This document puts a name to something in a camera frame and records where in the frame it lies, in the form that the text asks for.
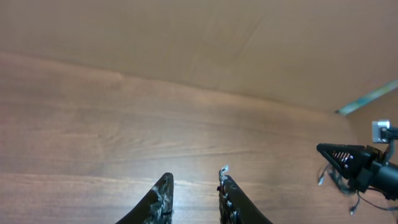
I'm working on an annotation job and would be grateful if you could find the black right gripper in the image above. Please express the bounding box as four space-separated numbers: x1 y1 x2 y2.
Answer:
317 143 390 193

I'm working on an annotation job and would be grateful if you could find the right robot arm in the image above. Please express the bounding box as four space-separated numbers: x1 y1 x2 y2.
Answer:
317 121 397 200

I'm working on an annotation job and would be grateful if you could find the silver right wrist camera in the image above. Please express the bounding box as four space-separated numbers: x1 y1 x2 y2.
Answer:
372 120 390 144

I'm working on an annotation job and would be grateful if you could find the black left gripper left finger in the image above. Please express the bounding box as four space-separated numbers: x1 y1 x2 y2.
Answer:
116 172 174 224

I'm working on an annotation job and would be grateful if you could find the teal tape strip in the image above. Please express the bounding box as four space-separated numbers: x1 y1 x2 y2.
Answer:
335 80 397 116

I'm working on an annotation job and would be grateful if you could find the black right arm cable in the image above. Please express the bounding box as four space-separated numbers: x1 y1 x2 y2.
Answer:
357 186 398 212

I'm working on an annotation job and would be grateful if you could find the black cable bundle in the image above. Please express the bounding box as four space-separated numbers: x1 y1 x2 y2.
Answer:
317 163 361 216

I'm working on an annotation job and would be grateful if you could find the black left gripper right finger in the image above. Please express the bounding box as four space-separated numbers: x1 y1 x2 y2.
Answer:
217 165 272 224

